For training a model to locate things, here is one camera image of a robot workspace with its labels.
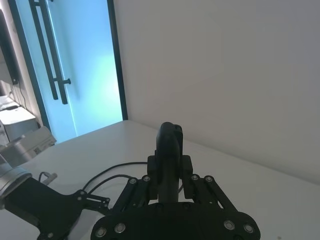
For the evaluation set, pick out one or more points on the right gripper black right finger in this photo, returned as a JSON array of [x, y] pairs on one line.
[[188, 175]]

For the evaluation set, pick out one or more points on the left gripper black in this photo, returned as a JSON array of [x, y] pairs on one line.
[[42, 202]]

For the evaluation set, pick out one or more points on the white box with label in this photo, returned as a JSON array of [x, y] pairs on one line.
[[41, 141]]

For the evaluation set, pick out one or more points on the dark wall screen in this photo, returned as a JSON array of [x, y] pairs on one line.
[[7, 45]]

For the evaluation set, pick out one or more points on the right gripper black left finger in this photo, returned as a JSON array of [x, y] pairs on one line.
[[153, 175]]

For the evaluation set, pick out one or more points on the glass door with dark frame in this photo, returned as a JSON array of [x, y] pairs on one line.
[[95, 65]]

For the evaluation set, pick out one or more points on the white printer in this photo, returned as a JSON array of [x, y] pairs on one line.
[[17, 122]]

